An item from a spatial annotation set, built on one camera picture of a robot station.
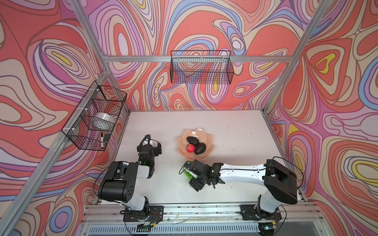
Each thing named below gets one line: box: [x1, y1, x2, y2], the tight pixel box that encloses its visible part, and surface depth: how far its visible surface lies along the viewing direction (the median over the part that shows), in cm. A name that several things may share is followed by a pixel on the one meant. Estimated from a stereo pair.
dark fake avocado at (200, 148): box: [193, 142, 207, 155], surface depth 95 cm
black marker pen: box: [100, 131, 104, 149], surface depth 73 cm
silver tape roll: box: [94, 112, 116, 124], surface depth 75 cm
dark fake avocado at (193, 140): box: [186, 136, 200, 147], surface depth 98 cm
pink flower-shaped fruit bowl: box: [177, 128, 215, 161], surface depth 100 cm
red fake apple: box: [186, 144, 196, 153], surface depth 95 cm
